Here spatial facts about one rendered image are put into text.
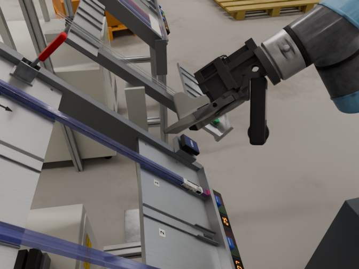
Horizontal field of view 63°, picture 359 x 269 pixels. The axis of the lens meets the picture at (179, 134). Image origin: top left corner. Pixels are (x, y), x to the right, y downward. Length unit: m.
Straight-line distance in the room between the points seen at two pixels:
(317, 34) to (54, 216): 0.72
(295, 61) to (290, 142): 1.55
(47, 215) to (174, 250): 0.43
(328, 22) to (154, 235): 0.42
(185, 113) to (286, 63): 0.18
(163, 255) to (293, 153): 1.54
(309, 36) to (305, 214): 1.26
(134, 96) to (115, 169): 0.92
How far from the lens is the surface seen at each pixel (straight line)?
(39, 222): 0.86
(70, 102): 0.61
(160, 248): 0.51
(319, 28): 0.51
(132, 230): 1.50
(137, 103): 0.92
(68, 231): 0.82
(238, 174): 1.74
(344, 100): 0.57
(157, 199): 0.57
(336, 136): 2.20
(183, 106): 0.48
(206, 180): 0.72
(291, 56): 0.50
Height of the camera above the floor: 1.28
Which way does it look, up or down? 41 degrees down
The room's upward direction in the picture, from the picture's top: straight up
